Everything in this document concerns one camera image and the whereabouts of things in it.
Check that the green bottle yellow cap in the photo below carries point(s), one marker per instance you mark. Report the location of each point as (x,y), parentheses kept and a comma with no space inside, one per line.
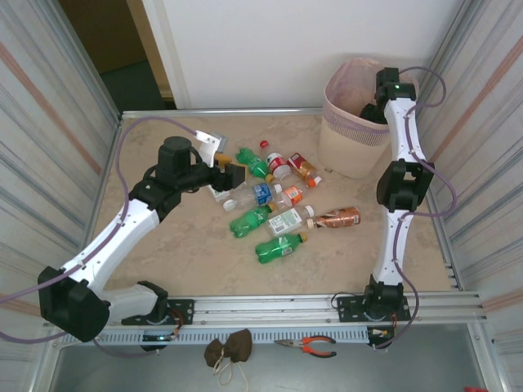
(255,165)
(278,248)
(249,220)

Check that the lime-label square bottle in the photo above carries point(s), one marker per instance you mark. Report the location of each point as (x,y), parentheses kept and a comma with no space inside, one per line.
(229,205)

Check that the blue-label bottle white cap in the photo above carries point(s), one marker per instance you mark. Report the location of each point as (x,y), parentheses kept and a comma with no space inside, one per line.
(262,194)

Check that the orange-label bottle orange cap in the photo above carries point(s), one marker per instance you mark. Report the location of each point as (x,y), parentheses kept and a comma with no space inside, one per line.
(292,195)

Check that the white-green-label bottle white cap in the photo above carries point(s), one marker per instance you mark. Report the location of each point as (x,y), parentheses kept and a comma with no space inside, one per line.
(286,220)

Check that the copper brown bottle beige cap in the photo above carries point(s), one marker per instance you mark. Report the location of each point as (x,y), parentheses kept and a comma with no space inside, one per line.
(339,218)

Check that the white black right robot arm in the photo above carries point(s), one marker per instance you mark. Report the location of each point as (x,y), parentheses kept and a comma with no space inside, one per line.
(402,130)

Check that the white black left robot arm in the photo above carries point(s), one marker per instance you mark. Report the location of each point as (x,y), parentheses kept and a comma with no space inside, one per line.
(114,237)

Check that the pink beige plastic bin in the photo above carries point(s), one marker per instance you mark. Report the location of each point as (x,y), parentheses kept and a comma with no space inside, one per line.
(347,155)

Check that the red label bottle white cap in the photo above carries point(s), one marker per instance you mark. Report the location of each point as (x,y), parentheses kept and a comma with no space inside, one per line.
(278,163)

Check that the amber juice bottle red label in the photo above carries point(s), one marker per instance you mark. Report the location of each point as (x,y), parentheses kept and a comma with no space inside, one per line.
(300,163)

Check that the brown wooden door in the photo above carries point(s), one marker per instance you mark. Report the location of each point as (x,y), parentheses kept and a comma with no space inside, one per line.
(102,32)

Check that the large brown cloth bag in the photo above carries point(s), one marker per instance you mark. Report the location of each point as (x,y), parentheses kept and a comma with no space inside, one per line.
(241,345)

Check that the small brown cloth bag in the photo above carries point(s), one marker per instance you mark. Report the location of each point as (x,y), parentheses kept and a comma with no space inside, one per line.
(214,353)

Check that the black controller board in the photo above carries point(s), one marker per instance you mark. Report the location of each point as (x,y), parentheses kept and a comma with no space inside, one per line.
(155,341)
(378,335)

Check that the red object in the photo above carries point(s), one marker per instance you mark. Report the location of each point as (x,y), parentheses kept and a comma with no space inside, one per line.
(476,389)

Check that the tan door frame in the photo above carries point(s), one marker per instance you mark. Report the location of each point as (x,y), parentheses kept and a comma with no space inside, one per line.
(150,45)

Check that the long aluminium mounting rail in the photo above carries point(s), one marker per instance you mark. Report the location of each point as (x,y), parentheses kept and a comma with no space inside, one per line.
(265,308)

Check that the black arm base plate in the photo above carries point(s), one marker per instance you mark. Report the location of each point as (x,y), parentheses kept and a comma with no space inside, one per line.
(184,310)
(347,310)

